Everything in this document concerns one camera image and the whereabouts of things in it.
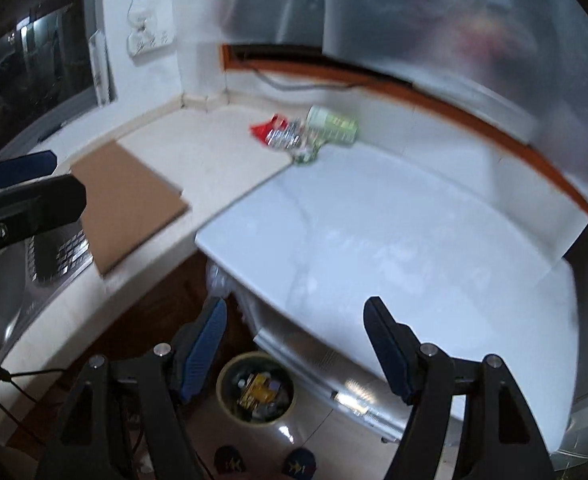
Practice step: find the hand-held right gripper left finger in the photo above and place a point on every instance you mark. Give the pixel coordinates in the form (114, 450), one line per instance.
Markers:
(203, 345)

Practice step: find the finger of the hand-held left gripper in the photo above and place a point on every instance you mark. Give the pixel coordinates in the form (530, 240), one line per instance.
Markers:
(23, 167)
(33, 207)

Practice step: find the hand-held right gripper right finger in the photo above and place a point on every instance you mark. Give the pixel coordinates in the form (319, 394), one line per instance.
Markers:
(386, 345)

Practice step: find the cream round trash bin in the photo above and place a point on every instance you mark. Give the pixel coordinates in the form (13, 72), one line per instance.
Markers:
(223, 390)

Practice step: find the steel kitchen sink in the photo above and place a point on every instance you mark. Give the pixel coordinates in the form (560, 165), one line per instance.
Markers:
(53, 257)

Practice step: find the brown wooden cabinet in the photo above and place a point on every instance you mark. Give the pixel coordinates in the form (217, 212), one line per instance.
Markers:
(158, 300)

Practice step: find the brown cardboard sheet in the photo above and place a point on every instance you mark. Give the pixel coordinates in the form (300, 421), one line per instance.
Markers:
(128, 200)

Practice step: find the white washing machine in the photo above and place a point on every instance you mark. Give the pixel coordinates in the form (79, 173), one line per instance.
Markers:
(399, 250)

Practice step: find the grey framed window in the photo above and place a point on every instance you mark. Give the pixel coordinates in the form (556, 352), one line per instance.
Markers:
(38, 65)

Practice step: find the white power strip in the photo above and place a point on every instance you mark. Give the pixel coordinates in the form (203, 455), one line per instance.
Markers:
(149, 35)

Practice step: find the small green packet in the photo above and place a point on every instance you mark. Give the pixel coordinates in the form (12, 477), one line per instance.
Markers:
(306, 152)

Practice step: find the red wrapper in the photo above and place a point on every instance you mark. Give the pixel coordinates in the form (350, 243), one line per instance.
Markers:
(263, 130)

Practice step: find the silver foil wrapper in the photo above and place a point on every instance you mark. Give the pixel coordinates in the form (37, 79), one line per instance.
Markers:
(285, 135)

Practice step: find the translucent plastic sheet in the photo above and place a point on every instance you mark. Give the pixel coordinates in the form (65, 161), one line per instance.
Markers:
(449, 20)

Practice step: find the brown wooden frame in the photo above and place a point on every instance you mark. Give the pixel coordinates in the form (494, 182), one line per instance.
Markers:
(474, 110)

